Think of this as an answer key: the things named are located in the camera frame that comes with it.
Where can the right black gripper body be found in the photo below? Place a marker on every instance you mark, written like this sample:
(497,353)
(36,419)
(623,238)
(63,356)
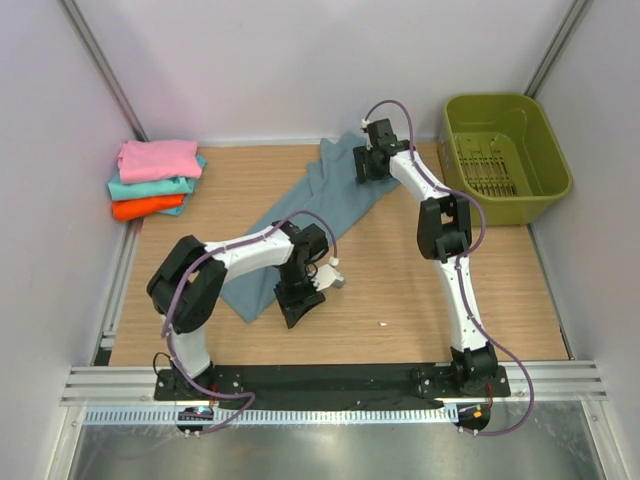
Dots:
(362,156)

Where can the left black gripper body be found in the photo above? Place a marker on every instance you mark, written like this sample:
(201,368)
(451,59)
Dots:
(295,277)

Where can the grey-blue t-shirt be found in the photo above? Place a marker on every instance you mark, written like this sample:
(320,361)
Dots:
(330,190)

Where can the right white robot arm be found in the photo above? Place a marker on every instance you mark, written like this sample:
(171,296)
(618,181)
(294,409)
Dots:
(443,237)

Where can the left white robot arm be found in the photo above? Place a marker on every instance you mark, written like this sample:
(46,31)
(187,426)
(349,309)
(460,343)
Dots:
(186,287)

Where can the green plastic basket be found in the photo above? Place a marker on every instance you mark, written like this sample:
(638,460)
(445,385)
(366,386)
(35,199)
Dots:
(500,149)

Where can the orange folded t-shirt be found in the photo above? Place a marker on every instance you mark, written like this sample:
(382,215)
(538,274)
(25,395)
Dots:
(126,210)

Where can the pink folded t-shirt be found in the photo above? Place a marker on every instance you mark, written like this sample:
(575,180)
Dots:
(157,160)

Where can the turquoise folded t-shirt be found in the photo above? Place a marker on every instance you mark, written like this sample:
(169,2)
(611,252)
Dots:
(176,185)

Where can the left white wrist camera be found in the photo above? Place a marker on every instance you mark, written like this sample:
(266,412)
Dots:
(328,275)

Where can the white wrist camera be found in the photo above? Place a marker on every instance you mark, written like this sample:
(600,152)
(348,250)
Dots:
(364,128)
(328,275)

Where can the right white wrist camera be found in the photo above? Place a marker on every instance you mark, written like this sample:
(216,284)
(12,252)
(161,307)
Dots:
(364,128)

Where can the white slotted cable duct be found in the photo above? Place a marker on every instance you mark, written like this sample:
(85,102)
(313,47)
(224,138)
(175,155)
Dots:
(193,416)

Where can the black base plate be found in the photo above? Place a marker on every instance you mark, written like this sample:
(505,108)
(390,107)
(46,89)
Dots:
(371,387)

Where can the left aluminium rail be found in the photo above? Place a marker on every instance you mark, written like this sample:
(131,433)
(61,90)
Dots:
(116,294)

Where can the aluminium rail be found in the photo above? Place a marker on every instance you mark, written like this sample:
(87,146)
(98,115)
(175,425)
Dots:
(116,294)
(134,385)

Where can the right corner aluminium post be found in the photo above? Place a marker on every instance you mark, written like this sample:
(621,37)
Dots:
(567,28)

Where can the corner aluminium post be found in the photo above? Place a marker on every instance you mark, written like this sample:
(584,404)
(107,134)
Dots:
(567,28)
(98,58)

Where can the front aluminium rail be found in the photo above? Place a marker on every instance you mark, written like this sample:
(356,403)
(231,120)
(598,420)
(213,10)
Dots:
(134,385)

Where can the left corner aluminium post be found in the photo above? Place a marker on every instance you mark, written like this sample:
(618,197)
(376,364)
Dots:
(98,58)

